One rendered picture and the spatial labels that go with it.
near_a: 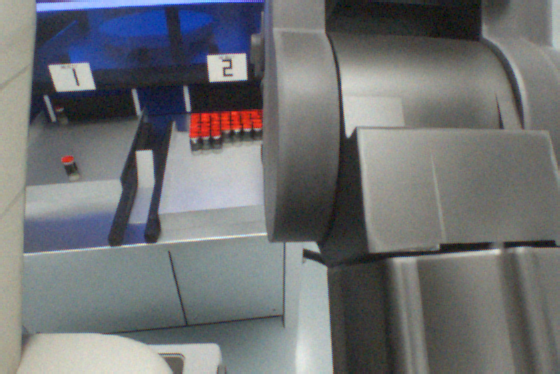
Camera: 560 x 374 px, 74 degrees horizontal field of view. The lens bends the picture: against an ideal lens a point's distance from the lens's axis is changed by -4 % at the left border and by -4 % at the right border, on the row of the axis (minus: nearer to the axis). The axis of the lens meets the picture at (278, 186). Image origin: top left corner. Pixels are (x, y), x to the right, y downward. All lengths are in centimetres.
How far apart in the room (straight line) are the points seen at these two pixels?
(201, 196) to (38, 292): 85
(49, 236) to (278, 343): 102
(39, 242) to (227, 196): 32
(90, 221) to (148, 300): 71
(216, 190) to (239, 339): 92
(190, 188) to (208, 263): 55
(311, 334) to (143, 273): 67
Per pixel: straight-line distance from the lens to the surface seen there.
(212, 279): 131
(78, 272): 134
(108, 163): 87
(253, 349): 153
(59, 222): 75
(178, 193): 73
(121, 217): 68
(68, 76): 97
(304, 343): 154
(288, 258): 127
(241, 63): 90
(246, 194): 71
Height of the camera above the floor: 131
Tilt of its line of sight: 36 degrees down
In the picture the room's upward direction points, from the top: straight up
